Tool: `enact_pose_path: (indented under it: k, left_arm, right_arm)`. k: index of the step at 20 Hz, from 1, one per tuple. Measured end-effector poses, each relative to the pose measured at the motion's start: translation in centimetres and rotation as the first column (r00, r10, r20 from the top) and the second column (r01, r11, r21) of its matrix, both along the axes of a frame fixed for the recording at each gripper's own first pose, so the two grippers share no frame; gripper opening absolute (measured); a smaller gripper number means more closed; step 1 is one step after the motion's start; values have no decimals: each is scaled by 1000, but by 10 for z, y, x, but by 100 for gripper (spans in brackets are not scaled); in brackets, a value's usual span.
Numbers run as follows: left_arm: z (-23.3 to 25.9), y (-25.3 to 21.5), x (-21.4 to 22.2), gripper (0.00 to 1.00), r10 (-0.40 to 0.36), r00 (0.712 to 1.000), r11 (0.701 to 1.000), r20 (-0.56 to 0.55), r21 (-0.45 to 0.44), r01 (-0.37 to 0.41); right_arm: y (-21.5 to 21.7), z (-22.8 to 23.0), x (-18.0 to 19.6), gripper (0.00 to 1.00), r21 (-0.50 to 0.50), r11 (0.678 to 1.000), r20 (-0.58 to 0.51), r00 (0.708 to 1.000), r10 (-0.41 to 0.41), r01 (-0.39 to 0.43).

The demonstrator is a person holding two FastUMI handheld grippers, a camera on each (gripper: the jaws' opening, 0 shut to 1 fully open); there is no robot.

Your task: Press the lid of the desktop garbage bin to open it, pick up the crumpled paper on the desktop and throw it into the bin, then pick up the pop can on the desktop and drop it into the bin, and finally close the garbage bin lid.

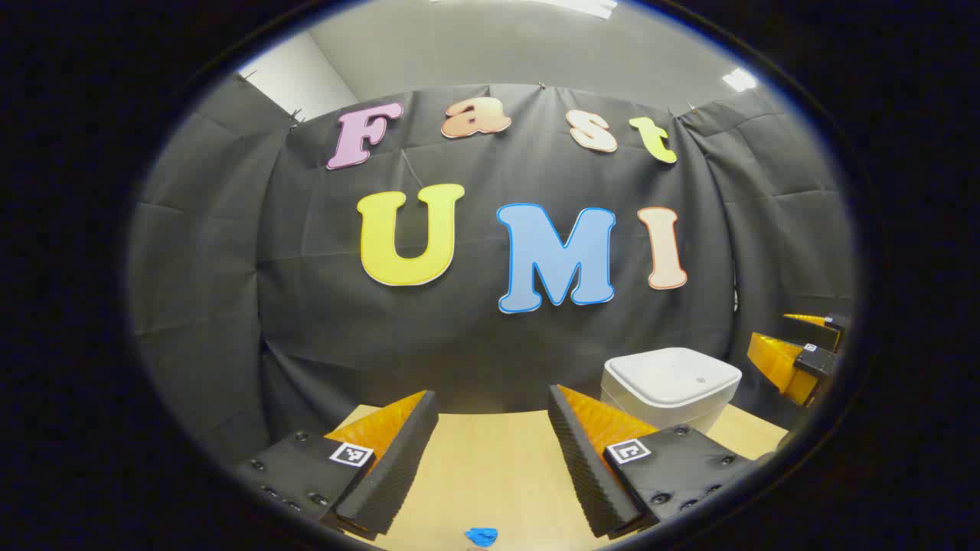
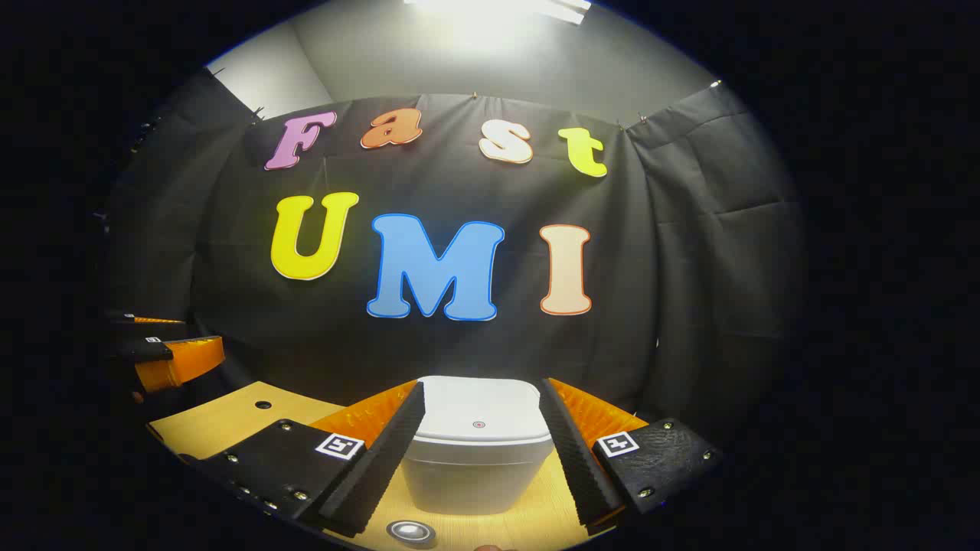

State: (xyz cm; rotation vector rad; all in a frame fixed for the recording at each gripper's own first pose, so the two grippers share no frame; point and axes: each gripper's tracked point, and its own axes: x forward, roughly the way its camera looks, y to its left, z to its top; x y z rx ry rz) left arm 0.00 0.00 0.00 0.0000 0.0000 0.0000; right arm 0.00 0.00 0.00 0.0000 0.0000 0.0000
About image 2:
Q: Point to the ceiling light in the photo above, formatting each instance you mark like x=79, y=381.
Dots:
x=498, y=9

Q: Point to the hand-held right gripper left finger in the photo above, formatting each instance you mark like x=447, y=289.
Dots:
x=383, y=467

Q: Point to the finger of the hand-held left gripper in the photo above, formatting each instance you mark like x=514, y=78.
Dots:
x=184, y=360
x=157, y=320

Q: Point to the white desktop garbage bin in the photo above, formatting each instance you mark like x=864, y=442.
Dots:
x=475, y=459

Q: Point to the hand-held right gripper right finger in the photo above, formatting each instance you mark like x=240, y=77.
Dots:
x=582, y=474

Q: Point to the black backdrop cloth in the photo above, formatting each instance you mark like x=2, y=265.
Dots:
x=230, y=306

